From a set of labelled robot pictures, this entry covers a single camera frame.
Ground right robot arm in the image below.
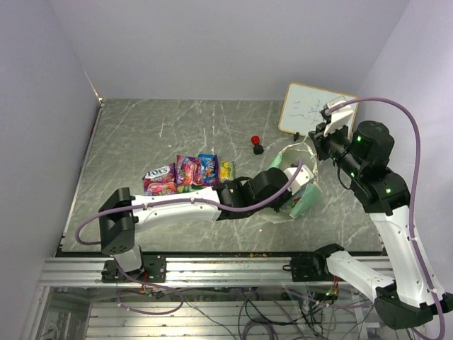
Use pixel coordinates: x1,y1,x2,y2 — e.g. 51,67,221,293
309,120,452,330

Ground yellow Fox's candy bag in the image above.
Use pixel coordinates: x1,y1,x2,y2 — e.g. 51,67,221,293
218,160,235,183

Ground small whiteboard with writing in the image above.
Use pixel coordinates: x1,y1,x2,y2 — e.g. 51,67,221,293
278,82,357,136

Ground aluminium rail frame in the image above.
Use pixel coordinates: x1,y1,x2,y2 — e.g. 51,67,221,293
38,253,390,290

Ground tangled cables under frame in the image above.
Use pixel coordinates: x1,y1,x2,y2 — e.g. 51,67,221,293
116,272,390,340

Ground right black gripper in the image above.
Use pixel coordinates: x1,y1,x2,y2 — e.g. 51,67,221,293
309,117,363,179

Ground green patterned paper bag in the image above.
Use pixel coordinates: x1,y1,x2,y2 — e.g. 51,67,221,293
258,138,321,224

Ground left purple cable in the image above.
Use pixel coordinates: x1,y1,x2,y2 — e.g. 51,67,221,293
75,157,304,316

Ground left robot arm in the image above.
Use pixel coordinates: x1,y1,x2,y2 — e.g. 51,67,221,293
99,167,302,281

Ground blue purple snack packet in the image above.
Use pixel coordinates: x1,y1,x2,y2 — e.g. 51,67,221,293
198,154,219,186

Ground purple pink snack packet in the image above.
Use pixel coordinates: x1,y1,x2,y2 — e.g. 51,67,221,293
176,155,201,186

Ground pink Fox's candy bag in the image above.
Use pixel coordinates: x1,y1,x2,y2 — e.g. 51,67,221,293
142,163,177,196

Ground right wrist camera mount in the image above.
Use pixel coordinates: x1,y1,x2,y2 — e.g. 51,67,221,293
320,96,355,137

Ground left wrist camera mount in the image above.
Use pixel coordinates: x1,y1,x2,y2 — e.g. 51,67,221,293
284,165,314,195

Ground green snack packet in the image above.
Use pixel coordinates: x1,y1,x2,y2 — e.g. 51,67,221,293
176,185,212,193

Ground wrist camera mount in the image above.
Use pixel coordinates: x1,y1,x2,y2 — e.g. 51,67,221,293
320,96,355,137
284,165,314,195

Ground red and black marker cap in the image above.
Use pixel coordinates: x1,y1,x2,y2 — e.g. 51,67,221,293
251,135,264,155

